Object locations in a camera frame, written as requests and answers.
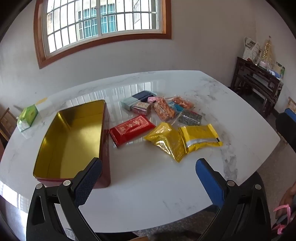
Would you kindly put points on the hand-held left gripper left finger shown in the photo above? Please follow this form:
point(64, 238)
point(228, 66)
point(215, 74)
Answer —
point(89, 180)

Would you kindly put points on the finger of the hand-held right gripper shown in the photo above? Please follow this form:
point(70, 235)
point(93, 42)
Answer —
point(285, 126)

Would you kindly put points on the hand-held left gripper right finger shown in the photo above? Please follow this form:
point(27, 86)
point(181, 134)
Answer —
point(209, 180)

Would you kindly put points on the red tin box gold interior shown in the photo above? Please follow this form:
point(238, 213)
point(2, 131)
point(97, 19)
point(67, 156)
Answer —
point(69, 139)

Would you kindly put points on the yellow packet with silver stripe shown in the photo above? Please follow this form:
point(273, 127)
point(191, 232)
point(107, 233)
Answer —
point(198, 134)

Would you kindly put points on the gold foil snack packet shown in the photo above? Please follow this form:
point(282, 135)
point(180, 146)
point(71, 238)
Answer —
point(166, 141)

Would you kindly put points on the red snack packet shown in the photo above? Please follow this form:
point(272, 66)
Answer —
point(129, 129)

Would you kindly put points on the silver dotted snack packet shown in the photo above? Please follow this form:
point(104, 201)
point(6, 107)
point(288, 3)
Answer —
point(189, 118)

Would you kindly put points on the short clear orange snack packet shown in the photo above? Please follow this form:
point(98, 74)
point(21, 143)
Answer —
point(183, 102)

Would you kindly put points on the long clear orange snack packet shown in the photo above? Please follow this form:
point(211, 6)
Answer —
point(161, 110)

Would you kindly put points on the small brown snack packet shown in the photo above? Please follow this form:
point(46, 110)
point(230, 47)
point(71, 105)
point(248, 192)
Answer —
point(141, 108)

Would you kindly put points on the pink candy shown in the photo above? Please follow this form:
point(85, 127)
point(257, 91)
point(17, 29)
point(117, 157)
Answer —
point(152, 99)

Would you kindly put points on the navy and light blue packet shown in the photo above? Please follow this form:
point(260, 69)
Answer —
point(141, 96)

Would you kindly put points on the person's right hand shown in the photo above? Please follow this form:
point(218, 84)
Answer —
point(289, 197)

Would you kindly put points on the yellow wooden stool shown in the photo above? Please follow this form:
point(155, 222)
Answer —
point(292, 102)

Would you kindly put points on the green box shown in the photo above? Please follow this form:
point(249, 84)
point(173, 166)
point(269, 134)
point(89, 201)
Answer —
point(280, 69)

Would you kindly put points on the dark wooden side table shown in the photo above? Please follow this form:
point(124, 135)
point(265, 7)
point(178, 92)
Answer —
point(254, 76)

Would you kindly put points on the gold ornament in clear wrap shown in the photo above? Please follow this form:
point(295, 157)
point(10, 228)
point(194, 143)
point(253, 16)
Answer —
point(267, 51)

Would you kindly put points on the folded newspapers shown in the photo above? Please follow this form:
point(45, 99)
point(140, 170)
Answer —
point(251, 48)

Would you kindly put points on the green tissue pack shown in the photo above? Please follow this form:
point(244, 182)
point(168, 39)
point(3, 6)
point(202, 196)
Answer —
point(29, 115)

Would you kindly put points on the wooden framed barred window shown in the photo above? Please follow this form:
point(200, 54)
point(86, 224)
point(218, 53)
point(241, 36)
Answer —
point(104, 18)

